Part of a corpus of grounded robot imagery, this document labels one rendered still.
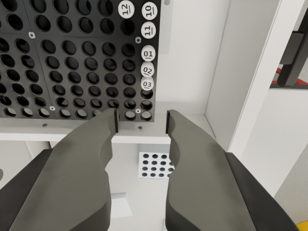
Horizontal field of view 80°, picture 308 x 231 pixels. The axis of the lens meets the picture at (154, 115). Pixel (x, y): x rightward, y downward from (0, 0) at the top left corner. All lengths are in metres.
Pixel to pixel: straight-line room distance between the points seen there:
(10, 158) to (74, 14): 0.29
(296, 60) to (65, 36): 0.21
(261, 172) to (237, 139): 0.35
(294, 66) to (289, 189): 2.07
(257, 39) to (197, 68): 0.10
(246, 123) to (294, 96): 0.25
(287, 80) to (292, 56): 0.02
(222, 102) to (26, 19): 0.21
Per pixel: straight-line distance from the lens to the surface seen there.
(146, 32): 0.17
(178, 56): 0.25
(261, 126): 0.46
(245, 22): 0.21
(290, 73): 0.22
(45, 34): 0.20
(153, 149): 0.39
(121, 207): 0.58
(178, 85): 0.26
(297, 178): 2.16
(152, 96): 0.20
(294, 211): 2.62
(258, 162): 0.53
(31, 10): 0.20
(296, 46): 0.21
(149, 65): 0.17
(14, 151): 0.41
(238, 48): 0.21
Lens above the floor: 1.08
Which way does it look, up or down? 58 degrees down
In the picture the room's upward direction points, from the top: 178 degrees clockwise
